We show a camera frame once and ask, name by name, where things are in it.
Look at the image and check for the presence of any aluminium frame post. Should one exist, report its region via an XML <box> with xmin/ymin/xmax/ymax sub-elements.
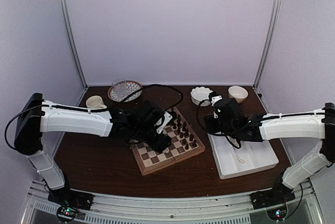
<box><xmin>253</xmin><ymin>0</ymin><xmax>282</xmax><ymax>90</ymax></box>
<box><xmin>59</xmin><ymin>0</ymin><xmax>88</xmax><ymax>90</ymax></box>

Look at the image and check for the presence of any patterned brown rim plate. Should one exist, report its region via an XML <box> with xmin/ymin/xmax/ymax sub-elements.
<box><xmin>107</xmin><ymin>81</ymin><xmax>142</xmax><ymax>103</ymax></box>

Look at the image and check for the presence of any white plastic divided tray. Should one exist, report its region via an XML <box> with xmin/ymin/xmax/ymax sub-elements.
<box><xmin>208</xmin><ymin>134</ymin><xmax>279</xmax><ymax>180</ymax></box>

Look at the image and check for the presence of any cream round bowl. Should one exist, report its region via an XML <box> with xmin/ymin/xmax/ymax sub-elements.
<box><xmin>228</xmin><ymin>85</ymin><xmax>249</xmax><ymax>104</ymax></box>

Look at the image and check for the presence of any clear drinking glass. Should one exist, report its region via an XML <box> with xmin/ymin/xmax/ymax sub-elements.
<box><xmin>112</xmin><ymin>78</ymin><xmax>127</xmax><ymax>98</ymax></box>

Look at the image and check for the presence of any cream ceramic mug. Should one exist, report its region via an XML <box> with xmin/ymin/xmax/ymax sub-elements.
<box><xmin>86</xmin><ymin>95</ymin><xmax>107</xmax><ymax>109</ymax></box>

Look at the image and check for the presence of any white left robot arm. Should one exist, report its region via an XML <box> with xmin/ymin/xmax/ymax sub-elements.
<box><xmin>10</xmin><ymin>93</ymin><xmax>172</xmax><ymax>205</ymax></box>

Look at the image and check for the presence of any dark chess pieces row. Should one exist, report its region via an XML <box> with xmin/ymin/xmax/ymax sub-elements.
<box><xmin>165</xmin><ymin>107</ymin><xmax>196</xmax><ymax>145</ymax></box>

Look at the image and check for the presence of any wooden chess board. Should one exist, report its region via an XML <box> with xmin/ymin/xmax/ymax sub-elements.
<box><xmin>131</xmin><ymin>117</ymin><xmax>205</xmax><ymax>176</ymax></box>

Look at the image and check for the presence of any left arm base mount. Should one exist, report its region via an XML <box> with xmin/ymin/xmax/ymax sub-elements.
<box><xmin>44</xmin><ymin>173</ymin><xmax>94</xmax><ymax>223</ymax></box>

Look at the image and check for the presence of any left aluminium frame post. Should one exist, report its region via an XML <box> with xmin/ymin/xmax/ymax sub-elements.
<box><xmin>59</xmin><ymin>0</ymin><xmax>88</xmax><ymax>90</ymax></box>

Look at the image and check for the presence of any white scalloped bowl black rim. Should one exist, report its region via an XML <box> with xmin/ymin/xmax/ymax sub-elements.
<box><xmin>190</xmin><ymin>86</ymin><xmax>213</xmax><ymax>107</ymax></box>

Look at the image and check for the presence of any right aluminium frame post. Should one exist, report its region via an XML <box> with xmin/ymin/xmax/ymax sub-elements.
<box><xmin>253</xmin><ymin>0</ymin><xmax>282</xmax><ymax>90</ymax></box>

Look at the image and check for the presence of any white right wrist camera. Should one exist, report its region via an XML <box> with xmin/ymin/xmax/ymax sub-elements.
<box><xmin>208</xmin><ymin>91</ymin><xmax>222</xmax><ymax>119</ymax></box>

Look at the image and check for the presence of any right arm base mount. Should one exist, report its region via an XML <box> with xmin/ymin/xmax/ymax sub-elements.
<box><xmin>250</xmin><ymin>172</ymin><xmax>304</xmax><ymax>223</ymax></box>

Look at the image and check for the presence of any dark chess piece corner rook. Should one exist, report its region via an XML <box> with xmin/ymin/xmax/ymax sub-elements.
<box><xmin>191</xmin><ymin>140</ymin><xmax>197</xmax><ymax>148</ymax></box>

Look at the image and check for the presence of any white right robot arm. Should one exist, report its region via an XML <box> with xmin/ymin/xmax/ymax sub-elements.
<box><xmin>204</xmin><ymin>95</ymin><xmax>334</xmax><ymax>204</ymax></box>

